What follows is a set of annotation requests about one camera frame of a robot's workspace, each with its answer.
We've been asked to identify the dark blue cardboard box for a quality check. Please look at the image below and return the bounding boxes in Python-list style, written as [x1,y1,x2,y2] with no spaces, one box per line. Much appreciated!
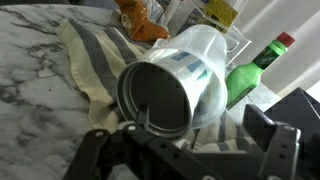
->
[264,86,320,135]

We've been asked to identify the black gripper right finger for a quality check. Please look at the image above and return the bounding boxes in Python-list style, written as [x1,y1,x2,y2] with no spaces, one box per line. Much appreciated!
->
[242,103,302,180]

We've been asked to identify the clear plastic jar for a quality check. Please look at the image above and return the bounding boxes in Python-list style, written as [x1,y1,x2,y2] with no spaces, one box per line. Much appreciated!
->
[116,23,230,140]

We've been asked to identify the metal cup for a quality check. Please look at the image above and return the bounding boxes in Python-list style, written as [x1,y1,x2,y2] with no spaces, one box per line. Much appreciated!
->
[116,61,195,140]

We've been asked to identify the grey striped cream towel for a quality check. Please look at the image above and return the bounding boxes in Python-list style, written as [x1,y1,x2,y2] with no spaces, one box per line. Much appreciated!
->
[54,17,265,155]

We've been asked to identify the yellow label bag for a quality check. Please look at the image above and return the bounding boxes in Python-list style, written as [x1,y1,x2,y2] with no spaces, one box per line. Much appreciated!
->
[202,0,240,30]

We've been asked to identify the orange snack bag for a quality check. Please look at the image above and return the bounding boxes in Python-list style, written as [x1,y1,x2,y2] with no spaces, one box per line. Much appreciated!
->
[112,0,171,43]

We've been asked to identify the clear acrylic organizer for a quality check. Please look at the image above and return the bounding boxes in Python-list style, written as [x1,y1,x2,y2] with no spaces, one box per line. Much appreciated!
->
[159,0,253,66]

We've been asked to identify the green bottle red cap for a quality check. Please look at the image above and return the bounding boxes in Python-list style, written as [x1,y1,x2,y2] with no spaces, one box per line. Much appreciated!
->
[225,31,297,111]

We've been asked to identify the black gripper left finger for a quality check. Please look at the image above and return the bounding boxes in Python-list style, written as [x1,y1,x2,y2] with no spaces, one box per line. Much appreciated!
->
[62,103,228,180]

